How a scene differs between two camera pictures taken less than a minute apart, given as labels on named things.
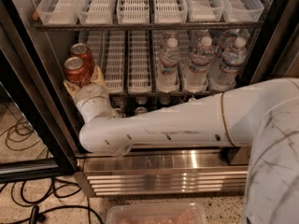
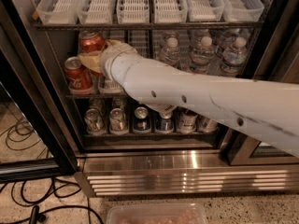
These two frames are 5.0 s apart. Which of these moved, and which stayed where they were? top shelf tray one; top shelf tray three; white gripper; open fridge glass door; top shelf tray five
Moved: white gripper
Stayed: top shelf tray five; top shelf tray three; open fridge glass door; top shelf tray one
